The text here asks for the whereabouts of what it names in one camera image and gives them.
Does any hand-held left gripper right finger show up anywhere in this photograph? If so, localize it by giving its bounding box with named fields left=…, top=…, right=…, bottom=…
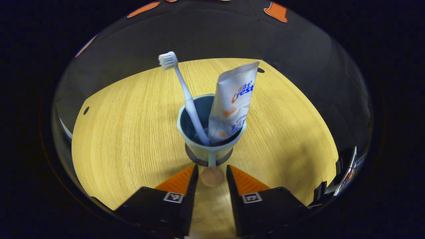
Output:
left=226, top=165, right=311, bottom=238

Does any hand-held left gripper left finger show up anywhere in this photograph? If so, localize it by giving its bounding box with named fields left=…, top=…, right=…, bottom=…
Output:
left=114, top=164, right=199, bottom=239

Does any dark round coaster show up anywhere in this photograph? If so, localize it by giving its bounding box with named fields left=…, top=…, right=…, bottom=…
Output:
left=185, top=143, right=234, bottom=167

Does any light blue cup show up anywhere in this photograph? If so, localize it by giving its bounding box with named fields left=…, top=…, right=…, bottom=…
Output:
left=177, top=94, right=247, bottom=187

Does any white toothpaste tube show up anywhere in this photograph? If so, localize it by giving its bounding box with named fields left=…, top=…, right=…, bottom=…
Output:
left=208, top=61, right=260, bottom=145

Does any white toothbrush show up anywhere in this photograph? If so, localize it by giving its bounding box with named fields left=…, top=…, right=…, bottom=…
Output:
left=158, top=51, right=211, bottom=146

